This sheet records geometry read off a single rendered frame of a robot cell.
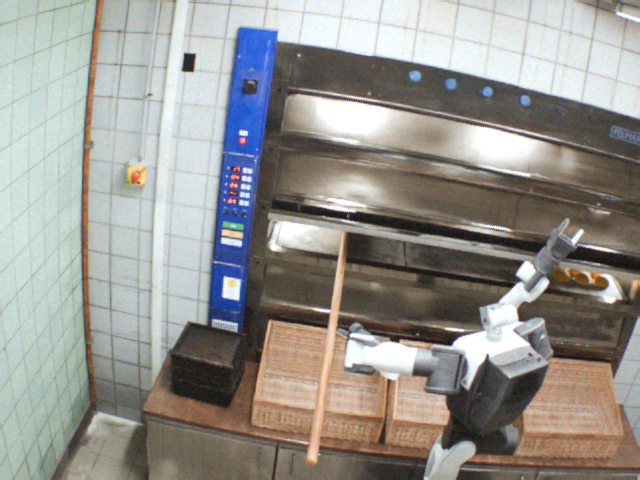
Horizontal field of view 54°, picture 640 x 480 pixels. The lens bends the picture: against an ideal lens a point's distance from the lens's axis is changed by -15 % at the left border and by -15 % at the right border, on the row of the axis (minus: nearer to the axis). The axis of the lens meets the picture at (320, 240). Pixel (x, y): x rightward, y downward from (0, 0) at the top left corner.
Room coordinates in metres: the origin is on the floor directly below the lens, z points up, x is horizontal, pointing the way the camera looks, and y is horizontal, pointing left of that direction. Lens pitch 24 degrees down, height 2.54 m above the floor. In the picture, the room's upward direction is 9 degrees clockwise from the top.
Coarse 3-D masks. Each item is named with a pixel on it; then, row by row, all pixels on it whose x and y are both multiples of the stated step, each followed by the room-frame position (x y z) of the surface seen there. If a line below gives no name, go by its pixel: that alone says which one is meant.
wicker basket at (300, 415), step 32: (288, 352) 2.77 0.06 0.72; (320, 352) 2.77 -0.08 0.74; (256, 384) 2.43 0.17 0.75; (288, 384) 2.69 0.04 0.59; (352, 384) 2.74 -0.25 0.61; (384, 384) 2.53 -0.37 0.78; (256, 416) 2.41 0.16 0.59; (288, 416) 2.45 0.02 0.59; (352, 416) 2.34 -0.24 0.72; (384, 416) 2.35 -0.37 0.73
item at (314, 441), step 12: (336, 276) 2.65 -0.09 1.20; (336, 288) 2.54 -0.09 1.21; (336, 300) 2.44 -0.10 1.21; (336, 312) 2.35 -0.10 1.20; (336, 324) 2.28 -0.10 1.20; (324, 360) 2.02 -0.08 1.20; (324, 372) 1.94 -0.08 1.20; (324, 384) 1.88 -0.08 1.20; (324, 396) 1.81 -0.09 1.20; (324, 408) 1.76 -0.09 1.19; (312, 432) 1.62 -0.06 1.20; (312, 444) 1.56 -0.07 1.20; (312, 456) 1.50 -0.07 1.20
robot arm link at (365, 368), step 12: (360, 336) 1.92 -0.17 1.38; (372, 348) 1.87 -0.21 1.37; (384, 348) 1.87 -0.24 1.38; (396, 348) 1.87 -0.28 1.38; (408, 348) 1.87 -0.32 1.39; (372, 360) 1.84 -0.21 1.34; (384, 360) 1.84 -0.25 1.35; (396, 360) 1.83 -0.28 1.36; (408, 360) 1.82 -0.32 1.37; (348, 372) 1.86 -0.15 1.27; (360, 372) 1.84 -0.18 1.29; (372, 372) 1.84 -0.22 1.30; (396, 372) 1.83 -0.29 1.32; (408, 372) 1.82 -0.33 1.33
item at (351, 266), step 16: (272, 256) 2.84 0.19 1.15; (288, 256) 2.84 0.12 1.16; (304, 256) 2.84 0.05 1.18; (320, 256) 2.86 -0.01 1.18; (336, 256) 2.88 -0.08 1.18; (368, 272) 2.83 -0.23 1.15; (384, 272) 2.83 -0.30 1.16; (400, 272) 2.83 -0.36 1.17; (416, 272) 2.84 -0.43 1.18; (432, 272) 2.86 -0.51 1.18; (464, 288) 2.82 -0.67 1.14; (480, 288) 2.82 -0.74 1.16; (496, 288) 2.82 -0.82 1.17; (512, 288) 2.82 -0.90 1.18; (576, 304) 2.81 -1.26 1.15; (592, 304) 2.81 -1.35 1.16; (608, 304) 2.81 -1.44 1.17; (624, 304) 2.81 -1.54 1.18
